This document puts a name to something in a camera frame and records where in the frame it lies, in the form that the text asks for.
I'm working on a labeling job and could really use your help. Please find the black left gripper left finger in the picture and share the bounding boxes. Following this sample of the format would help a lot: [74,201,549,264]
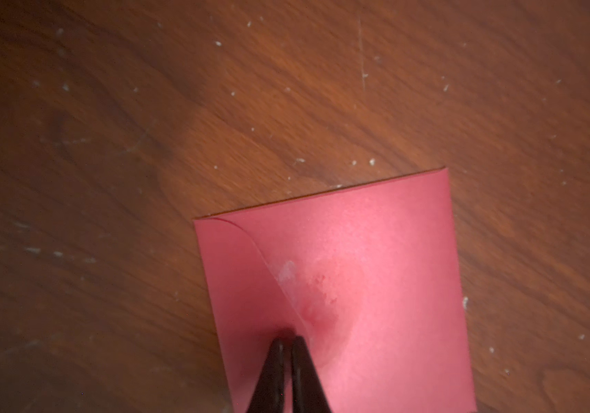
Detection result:
[247,337,286,413]

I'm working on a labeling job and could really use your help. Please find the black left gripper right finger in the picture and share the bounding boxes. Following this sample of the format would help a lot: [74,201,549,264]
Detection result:
[291,336,332,413]

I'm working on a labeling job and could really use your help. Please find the red envelope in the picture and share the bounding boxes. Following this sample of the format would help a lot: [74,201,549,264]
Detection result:
[194,169,477,412]

